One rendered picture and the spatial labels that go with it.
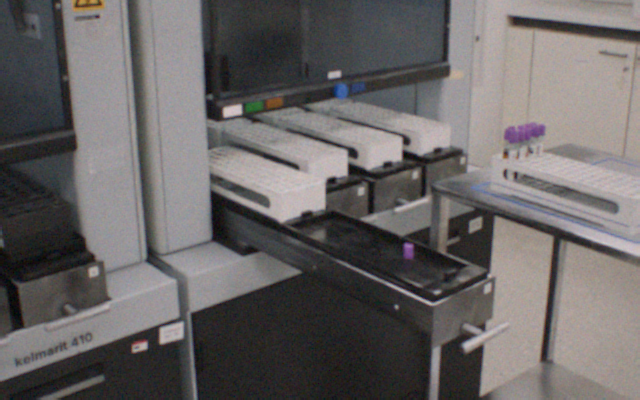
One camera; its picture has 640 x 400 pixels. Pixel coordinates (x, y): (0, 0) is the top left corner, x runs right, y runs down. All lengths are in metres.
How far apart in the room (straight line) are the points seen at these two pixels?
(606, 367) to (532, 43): 1.72
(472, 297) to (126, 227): 0.58
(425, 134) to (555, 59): 2.07
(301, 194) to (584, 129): 2.48
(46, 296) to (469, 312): 0.61
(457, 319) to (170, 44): 0.63
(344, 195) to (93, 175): 0.48
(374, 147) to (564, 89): 2.20
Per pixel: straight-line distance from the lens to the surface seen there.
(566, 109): 3.70
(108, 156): 1.29
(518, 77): 3.82
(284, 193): 1.29
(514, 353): 2.57
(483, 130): 3.82
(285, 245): 1.28
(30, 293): 1.20
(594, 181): 1.38
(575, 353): 2.62
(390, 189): 1.58
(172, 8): 1.31
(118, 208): 1.32
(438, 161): 1.67
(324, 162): 1.48
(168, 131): 1.33
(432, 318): 1.07
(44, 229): 1.26
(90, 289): 1.24
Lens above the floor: 1.30
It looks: 19 degrees down
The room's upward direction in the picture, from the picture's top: straight up
